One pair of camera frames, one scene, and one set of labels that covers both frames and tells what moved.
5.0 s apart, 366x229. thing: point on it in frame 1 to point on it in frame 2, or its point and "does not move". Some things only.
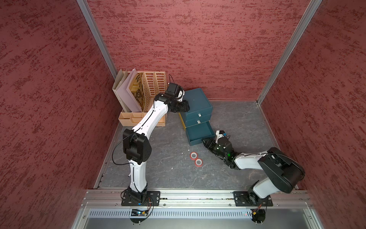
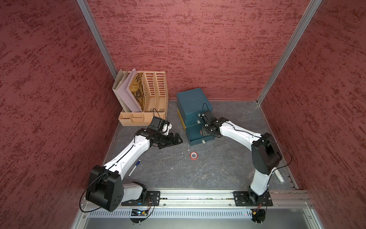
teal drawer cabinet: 196,120 does not move
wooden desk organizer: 153,84 does not move
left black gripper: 184,108 to 170,142
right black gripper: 208,144 to 204,132
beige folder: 119,78 does not move
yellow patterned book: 136,87 does not move
